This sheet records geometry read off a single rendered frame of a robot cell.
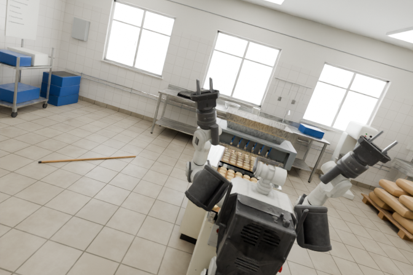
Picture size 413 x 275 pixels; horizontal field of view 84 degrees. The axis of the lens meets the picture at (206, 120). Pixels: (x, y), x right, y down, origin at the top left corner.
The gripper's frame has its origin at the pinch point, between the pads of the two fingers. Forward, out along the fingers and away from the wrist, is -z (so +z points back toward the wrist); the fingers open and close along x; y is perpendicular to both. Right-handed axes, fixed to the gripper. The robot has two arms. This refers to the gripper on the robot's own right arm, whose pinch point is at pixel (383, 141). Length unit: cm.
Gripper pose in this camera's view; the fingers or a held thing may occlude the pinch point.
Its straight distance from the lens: 107.5
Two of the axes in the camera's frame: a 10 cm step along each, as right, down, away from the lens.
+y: 6.8, -1.2, 7.2
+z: -4.5, 7.1, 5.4
